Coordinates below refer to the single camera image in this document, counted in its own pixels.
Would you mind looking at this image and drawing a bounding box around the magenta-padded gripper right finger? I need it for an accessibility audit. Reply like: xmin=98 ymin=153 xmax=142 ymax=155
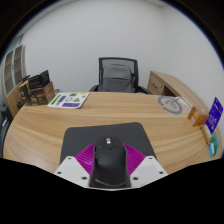
xmin=123 ymin=143 xmax=169 ymax=189

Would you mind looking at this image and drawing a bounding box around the large brown cardboard box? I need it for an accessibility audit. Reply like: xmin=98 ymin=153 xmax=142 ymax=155
xmin=27 ymin=81 xmax=56 ymax=107

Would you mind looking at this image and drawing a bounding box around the grey backpack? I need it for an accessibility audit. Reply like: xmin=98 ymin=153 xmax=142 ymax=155
xmin=100 ymin=63 xmax=137 ymax=93

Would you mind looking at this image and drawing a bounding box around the black padded office chair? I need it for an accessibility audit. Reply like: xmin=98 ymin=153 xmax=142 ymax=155
xmin=0 ymin=101 xmax=13 ymax=158

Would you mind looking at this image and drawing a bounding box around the white green printed leaflet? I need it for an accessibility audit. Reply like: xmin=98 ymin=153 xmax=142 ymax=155
xmin=46 ymin=91 xmax=91 ymax=110

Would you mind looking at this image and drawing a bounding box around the black cardboard box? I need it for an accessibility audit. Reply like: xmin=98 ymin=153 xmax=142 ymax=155
xmin=27 ymin=69 xmax=51 ymax=90

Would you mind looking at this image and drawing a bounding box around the orange-brown box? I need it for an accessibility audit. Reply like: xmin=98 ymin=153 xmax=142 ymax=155
xmin=187 ymin=106 xmax=210 ymax=128

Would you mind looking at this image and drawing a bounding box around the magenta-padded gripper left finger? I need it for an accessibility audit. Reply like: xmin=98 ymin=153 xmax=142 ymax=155
xmin=54 ymin=142 xmax=98 ymax=189

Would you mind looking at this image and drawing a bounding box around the wooden shelf unit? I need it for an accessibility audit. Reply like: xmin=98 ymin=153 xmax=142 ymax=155
xmin=1 ymin=44 xmax=29 ymax=118

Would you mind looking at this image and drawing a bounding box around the wooden side desk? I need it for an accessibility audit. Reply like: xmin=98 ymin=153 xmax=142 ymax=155
xmin=146 ymin=70 xmax=201 ymax=108

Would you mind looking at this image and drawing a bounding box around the dark grey mouse pad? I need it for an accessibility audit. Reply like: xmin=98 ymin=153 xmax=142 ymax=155
xmin=59 ymin=121 xmax=158 ymax=166

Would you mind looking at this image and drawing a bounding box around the white paper sheet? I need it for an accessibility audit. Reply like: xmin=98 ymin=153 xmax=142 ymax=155
xmin=173 ymin=95 xmax=194 ymax=108

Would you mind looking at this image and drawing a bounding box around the black computer mouse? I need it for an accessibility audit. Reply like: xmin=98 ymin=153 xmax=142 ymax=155
xmin=89 ymin=135 xmax=132 ymax=189

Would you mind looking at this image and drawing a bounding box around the round grey disc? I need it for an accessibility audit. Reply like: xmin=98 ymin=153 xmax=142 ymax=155
xmin=157 ymin=95 xmax=184 ymax=116

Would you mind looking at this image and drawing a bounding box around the green packet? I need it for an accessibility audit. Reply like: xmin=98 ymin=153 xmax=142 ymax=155
xmin=209 ymin=131 xmax=221 ymax=153

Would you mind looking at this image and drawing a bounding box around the purple standing card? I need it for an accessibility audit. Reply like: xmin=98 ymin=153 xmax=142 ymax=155
xmin=204 ymin=96 xmax=224 ymax=135

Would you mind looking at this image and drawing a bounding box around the small brown cardboard box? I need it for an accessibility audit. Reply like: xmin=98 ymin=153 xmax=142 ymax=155
xmin=18 ymin=80 xmax=31 ymax=102

